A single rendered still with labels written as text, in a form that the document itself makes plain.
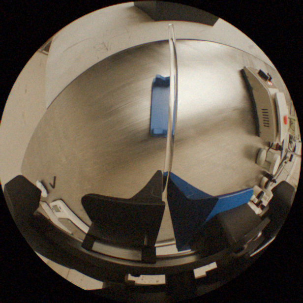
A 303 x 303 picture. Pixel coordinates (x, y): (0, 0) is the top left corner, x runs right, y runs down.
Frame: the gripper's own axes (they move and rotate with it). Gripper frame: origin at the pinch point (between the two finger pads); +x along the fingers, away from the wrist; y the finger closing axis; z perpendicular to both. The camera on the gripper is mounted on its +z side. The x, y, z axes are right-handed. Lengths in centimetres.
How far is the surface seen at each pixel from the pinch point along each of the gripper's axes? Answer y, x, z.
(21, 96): 134, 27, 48
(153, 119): 1.1, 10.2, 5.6
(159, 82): 0.5, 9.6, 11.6
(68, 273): 48, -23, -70
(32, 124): 120, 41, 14
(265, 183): -46.2, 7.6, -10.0
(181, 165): -4.7, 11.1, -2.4
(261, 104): -25.1, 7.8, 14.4
